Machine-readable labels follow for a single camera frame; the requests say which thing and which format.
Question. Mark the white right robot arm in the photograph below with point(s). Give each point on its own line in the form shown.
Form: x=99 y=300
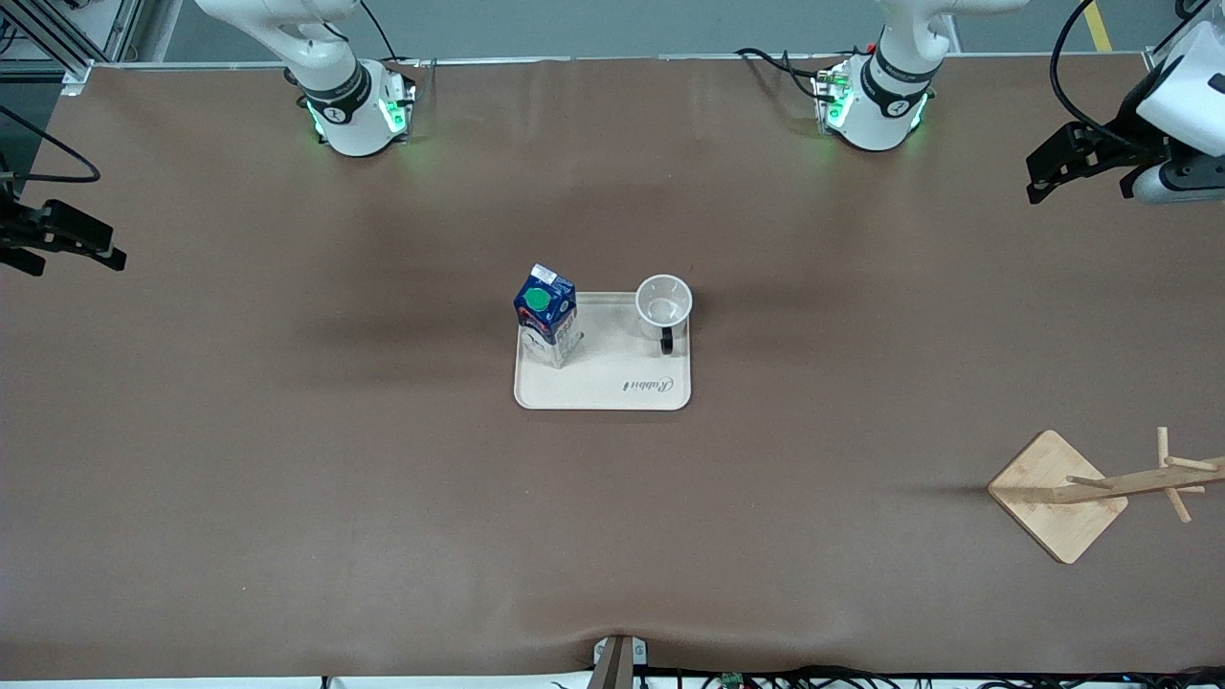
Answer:
x=335 y=96

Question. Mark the aluminium frame profile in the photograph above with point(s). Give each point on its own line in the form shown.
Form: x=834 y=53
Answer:
x=1163 y=59
x=77 y=78

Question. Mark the small green circuit board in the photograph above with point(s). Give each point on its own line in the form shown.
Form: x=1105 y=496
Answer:
x=733 y=680

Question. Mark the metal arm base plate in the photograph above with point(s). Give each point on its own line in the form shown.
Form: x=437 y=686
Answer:
x=402 y=91
x=828 y=91

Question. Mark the beige tray with bear print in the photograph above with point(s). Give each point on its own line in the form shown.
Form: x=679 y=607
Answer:
x=612 y=378

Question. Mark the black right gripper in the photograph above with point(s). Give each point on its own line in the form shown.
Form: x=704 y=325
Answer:
x=10 y=230

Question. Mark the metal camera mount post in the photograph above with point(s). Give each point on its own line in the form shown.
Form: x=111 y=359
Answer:
x=617 y=665

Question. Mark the blue milk carton green cap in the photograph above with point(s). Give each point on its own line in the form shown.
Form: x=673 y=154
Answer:
x=545 y=316

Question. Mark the wooden mug tree stand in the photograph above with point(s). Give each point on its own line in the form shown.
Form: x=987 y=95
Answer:
x=1043 y=498

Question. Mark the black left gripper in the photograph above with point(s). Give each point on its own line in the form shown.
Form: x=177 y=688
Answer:
x=1132 y=134

